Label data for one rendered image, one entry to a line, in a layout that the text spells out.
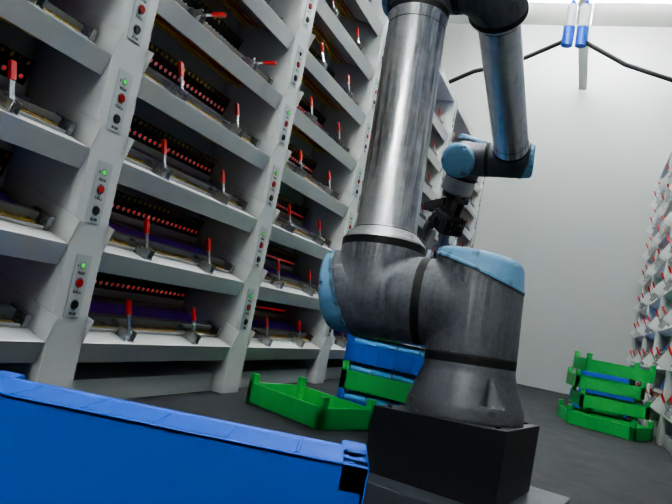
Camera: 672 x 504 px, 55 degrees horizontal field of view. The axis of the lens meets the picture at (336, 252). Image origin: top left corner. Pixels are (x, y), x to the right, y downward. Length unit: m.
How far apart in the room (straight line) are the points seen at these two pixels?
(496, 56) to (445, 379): 0.69
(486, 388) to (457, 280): 0.17
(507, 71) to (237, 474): 1.14
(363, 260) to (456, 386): 0.26
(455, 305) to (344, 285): 0.19
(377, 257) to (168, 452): 0.69
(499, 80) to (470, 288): 0.57
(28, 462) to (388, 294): 0.70
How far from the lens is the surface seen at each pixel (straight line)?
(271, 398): 1.78
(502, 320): 1.06
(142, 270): 1.52
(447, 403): 1.03
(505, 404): 1.05
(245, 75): 1.81
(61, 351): 1.37
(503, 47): 1.40
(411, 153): 1.17
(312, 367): 2.55
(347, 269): 1.11
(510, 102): 1.52
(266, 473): 0.46
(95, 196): 1.36
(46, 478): 0.50
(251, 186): 1.94
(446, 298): 1.05
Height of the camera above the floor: 0.30
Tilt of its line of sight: 5 degrees up
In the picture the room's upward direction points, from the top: 11 degrees clockwise
